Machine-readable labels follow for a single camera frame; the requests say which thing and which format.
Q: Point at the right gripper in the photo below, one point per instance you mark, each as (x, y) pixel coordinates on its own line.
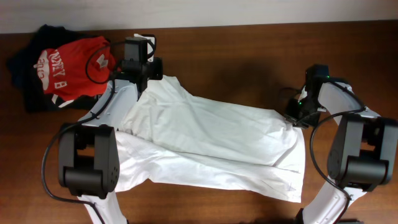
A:
(291, 116)

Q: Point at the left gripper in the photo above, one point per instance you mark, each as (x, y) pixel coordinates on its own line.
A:
(157, 72)

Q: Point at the white t-shirt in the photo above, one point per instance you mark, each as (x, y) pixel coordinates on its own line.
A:
(173, 137)

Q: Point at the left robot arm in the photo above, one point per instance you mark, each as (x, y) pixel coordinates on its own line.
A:
(88, 160)

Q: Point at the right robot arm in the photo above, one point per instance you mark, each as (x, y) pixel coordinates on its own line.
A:
(362, 154)

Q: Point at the black folded clothes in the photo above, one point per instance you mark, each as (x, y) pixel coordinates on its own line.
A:
(24, 75)

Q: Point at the red printed t-shirt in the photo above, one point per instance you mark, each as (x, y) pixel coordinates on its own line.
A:
(79, 68)

